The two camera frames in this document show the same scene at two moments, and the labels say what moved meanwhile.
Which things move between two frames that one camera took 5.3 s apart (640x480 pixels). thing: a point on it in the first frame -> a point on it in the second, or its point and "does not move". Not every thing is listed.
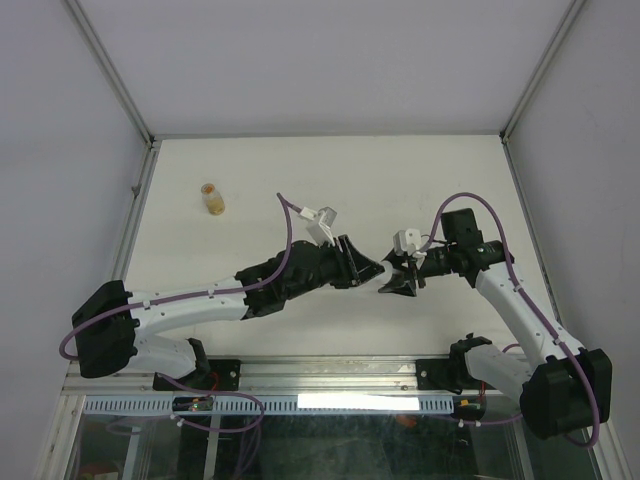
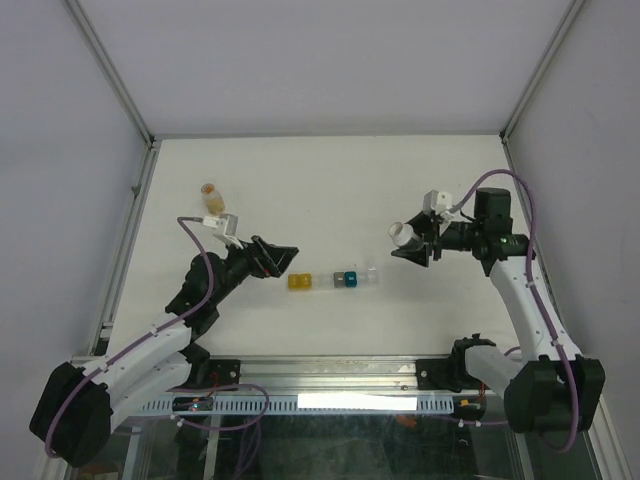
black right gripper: x=407 y=288 -> x=430 y=229
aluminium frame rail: x=279 y=376 does not move
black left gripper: x=353 y=267 -> x=264 y=258
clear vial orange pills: x=213 y=198 does not move
